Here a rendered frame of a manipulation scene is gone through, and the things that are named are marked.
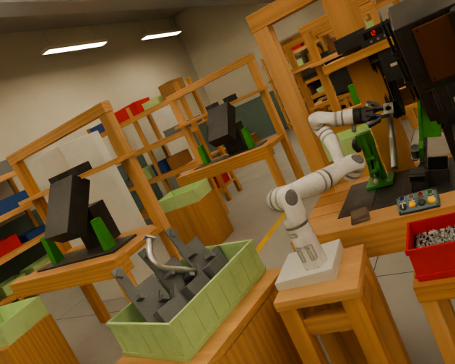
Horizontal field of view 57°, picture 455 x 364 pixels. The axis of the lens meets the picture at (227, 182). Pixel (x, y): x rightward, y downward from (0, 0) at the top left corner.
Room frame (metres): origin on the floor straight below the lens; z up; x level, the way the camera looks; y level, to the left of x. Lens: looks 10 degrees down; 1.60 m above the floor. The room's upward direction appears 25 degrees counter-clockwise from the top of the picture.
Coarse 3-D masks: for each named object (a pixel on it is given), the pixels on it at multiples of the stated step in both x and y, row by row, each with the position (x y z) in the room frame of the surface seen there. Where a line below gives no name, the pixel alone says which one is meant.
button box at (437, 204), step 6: (426, 192) 1.52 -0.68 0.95; (432, 192) 1.51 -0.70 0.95; (396, 198) 1.58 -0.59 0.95; (408, 198) 1.55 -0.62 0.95; (414, 198) 1.54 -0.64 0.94; (420, 198) 1.52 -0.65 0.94; (426, 198) 1.51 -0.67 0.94; (438, 198) 1.50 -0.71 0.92; (408, 204) 1.54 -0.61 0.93; (426, 204) 1.49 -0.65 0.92; (432, 204) 1.47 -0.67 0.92; (438, 204) 1.46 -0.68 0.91; (402, 210) 1.53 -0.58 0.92; (408, 210) 1.52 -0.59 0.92; (414, 210) 1.51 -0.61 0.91; (420, 210) 1.50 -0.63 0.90
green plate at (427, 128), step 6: (420, 102) 1.64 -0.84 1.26; (420, 108) 1.64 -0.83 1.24; (420, 114) 1.64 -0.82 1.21; (426, 114) 1.64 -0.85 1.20; (420, 120) 1.64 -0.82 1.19; (426, 120) 1.64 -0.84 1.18; (420, 126) 1.65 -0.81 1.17; (426, 126) 1.65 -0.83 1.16; (432, 126) 1.64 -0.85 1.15; (438, 126) 1.63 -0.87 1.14; (420, 132) 1.65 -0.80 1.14; (426, 132) 1.65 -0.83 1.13; (432, 132) 1.64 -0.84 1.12; (438, 132) 1.63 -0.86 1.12; (420, 138) 1.65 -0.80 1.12
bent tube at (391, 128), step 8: (384, 104) 1.82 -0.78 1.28; (392, 104) 1.80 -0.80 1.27; (384, 112) 1.80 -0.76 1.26; (392, 112) 1.78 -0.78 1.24; (392, 120) 1.85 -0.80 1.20; (392, 128) 1.86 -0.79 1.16; (392, 136) 1.85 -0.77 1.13; (392, 144) 1.83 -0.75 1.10; (392, 152) 1.80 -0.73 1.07; (392, 160) 1.78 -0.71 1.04; (392, 168) 1.78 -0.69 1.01
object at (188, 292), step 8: (144, 248) 1.85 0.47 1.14; (144, 256) 1.80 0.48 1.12; (168, 264) 1.85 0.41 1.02; (176, 264) 1.87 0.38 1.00; (160, 272) 1.80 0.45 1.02; (160, 280) 1.78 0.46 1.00; (168, 280) 1.79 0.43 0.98; (176, 280) 1.81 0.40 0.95; (184, 280) 1.83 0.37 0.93; (192, 280) 1.79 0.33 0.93; (200, 280) 1.81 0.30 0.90; (208, 280) 1.83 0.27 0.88; (168, 288) 1.76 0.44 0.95; (176, 288) 1.78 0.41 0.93; (184, 288) 1.76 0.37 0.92; (192, 288) 1.76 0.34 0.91; (200, 288) 1.78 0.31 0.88; (184, 296) 1.77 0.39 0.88; (192, 296) 1.75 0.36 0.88
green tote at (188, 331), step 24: (240, 264) 1.76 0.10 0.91; (216, 288) 1.62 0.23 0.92; (240, 288) 1.71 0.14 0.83; (120, 312) 1.73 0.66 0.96; (192, 312) 1.49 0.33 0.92; (216, 312) 1.57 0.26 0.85; (120, 336) 1.64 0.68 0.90; (144, 336) 1.53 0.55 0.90; (168, 336) 1.43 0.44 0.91; (192, 336) 1.46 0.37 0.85
